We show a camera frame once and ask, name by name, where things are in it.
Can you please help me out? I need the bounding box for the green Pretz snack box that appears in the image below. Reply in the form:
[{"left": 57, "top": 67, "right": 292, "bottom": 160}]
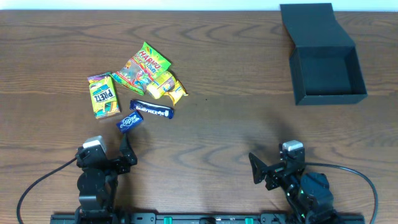
[{"left": 87, "top": 72, "right": 121, "bottom": 119}]

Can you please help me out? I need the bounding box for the green Haribo gummy bag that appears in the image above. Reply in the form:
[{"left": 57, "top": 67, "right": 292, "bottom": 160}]
[{"left": 111, "top": 42, "right": 171, "bottom": 95}]

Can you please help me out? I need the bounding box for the small yellow snack packet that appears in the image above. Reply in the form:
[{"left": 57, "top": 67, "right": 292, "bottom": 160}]
[{"left": 165, "top": 81, "right": 188, "bottom": 106}]

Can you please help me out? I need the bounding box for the yellow sour candy canister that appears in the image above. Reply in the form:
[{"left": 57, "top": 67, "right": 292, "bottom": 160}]
[{"left": 147, "top": 71, "right": 176, "bottom": 99}]

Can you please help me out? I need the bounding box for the black gift box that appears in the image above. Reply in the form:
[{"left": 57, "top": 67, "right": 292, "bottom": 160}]
[{"left": 280, "top": 3, "right": 368, "bottom": 105}]

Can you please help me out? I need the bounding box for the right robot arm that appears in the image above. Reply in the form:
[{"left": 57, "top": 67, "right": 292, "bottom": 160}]
[{"left": 249, "top": 146, "right": 345, "bottom": 224}]

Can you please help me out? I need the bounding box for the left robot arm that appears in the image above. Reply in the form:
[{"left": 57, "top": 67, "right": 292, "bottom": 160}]
[{"left": 75, "top": 133, "right": 137, "bottom": 220}]

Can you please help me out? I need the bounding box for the blue Eclipse mints tin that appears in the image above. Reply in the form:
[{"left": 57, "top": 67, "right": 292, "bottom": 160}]
[{"left": 116, "top": 111, "right": 144, "bottom": 134}]

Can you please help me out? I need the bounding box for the blue Dairy Milk bar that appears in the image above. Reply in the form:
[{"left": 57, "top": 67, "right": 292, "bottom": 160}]
[{"left": 130, "top": 100, "right": 174, "bottom": 119}]

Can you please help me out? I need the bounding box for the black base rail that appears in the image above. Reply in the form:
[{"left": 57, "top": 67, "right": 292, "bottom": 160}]
[{"left": 50, "top": 213, "right": 365, "bottom": 224}]

